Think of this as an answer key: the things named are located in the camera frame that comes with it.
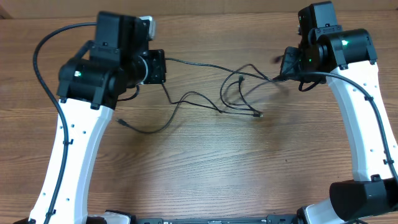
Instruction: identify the black usb cable three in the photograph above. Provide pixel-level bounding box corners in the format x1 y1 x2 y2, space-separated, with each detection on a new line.
117 81 264 135

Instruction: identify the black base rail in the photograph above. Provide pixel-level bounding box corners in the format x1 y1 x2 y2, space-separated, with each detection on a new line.
132 214 307 224

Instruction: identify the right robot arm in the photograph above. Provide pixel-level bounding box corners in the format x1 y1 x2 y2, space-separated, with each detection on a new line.
277 1 397 223

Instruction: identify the black usb cable two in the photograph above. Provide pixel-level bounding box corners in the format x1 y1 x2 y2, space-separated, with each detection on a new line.
219 63 280 118

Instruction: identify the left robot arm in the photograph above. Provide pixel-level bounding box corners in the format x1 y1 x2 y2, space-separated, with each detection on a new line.
24 11 166 224

